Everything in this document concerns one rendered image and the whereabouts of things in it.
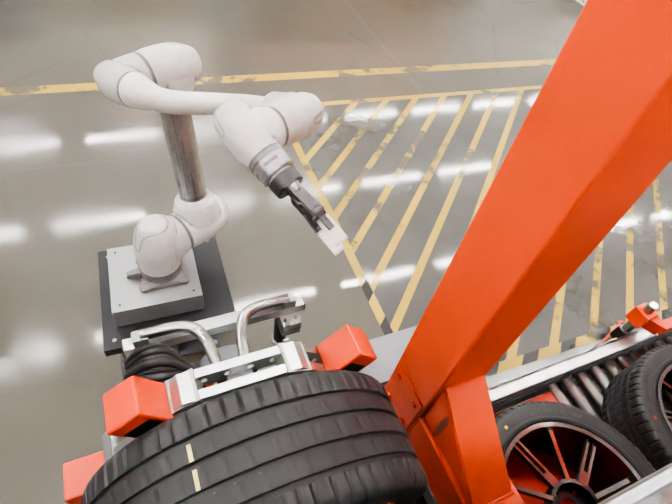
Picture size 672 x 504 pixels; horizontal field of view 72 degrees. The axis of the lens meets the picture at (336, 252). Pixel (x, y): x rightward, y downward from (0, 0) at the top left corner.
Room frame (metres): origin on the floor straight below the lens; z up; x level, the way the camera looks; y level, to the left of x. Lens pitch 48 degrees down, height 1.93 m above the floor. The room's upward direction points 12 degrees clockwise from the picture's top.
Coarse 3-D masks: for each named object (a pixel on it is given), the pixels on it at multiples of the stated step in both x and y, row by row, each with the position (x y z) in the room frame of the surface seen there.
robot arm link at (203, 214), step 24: (144, 48) 1.25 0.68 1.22; (168, 48) 1.28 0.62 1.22; (192, 48) 1.35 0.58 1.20; (168, 72) 1.22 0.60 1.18; (192, 72) 1.28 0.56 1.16; (168, 120) 1.22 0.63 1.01; (192, 120) 1.28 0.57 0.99; (168, 144) 1.22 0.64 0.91; (192, 144) 1.24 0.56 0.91; (192, 168) 1.22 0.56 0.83; (192, 192) 1.20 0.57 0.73; (192, 216) 1.16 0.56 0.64; (216, 216) 1.22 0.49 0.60; (192, 240) 1.11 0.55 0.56
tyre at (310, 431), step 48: (288, 384) 0.35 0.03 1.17; (336, 384) 0.38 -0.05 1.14; (192, 432) 0.24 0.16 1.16; (240, 432) 0.25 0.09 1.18; (288, 432) 0.27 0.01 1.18; (336, 432) 0.29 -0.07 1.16; (384, 432) 0.33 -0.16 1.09; (96, 480) 0.17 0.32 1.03; (144, 480) 0.17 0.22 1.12; (192, 480) 0.17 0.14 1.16; (240, 480) 0.18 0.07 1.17; (288, 480) 0.19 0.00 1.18; (336, 480) 0.21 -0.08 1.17; (384, 480) 0.24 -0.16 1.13
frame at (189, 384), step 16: (256, 352) 0.42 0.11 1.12; (272, 352) 0.43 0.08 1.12; (288, 352) 0.44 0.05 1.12; (304, 352) 0.45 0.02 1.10; (208, 368) 0.37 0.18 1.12; (224, 368) 0.37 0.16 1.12; (240, 368) 0.39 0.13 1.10; (256, 368) 0.41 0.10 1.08; (272, 368) 0.40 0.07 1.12; (288, 368) 0.40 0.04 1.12; (304, 368) 0.41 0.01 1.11; (320, 368) 0.44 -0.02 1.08; (176, 384) 0.33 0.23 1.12; (192, 384) 0.33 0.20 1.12; (224, 384) 0.34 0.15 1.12; (240, 384) 0.35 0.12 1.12; (176, 400) 0.30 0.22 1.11; (192, 400) 0.30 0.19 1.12; (208, 400) 0.32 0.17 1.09; (112, 448) 0.23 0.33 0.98
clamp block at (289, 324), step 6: (276, 318) 0.63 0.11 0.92; (282, 318) 0.61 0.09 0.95; (288, 318) 0.62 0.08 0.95; (294, 318) 0.62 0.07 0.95; (282, 324) 0.60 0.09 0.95; (288, 324) 0.60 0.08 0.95; (294, 324) 0.61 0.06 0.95; (300, 324) 0.61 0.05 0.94; (282, 330) 0.59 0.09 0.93; (288, 330) 0.60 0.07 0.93; (294, 330) 0.61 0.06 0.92; (282, 336) 0.59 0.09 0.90
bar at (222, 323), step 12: (300, 300) 0.66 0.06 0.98; (264, 312) 0.60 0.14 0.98; (276, 312) 0.61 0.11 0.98; (288, 312) 0.63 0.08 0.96; (204, 324) 0.53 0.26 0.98; (216, 324) 0.54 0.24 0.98; (228, 324) 0.55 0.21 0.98; (168, 336) 0.49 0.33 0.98; (180, 336) 0.49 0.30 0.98; (192, 336) 0.50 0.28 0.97; (132, 348) 0.44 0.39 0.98
